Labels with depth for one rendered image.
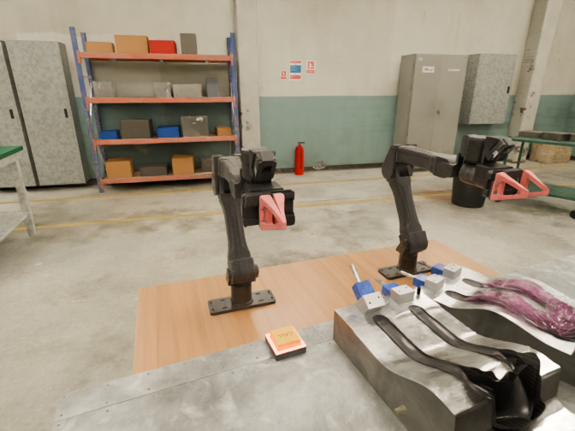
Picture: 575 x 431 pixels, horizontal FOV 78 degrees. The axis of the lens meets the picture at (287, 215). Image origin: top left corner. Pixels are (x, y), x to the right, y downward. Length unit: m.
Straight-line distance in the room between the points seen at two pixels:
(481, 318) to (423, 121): 5.78
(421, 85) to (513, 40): 2.37
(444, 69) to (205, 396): 6.44
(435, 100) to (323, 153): 2.06
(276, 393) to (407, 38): 6.62
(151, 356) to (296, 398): 0.38
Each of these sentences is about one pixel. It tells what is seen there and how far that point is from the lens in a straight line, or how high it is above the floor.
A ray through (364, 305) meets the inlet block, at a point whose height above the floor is 0.92.
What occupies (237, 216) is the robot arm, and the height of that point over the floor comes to 1.07.
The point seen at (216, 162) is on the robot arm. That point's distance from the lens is 1.02.
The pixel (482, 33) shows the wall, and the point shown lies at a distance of 7.94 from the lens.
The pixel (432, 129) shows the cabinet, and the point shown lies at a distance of 6.81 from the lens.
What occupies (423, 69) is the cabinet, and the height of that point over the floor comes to 1.71.
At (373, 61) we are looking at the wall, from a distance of 6.73.
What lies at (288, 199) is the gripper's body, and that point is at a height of 1.21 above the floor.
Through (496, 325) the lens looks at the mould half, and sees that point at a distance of 1.05.
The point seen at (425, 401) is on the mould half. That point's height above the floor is 0.90.
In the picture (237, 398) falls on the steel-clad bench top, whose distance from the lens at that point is 0.84.
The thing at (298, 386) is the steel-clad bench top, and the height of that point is 0.80.
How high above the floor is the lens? 1.41
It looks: 20 degrees down
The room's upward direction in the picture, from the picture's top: straight up
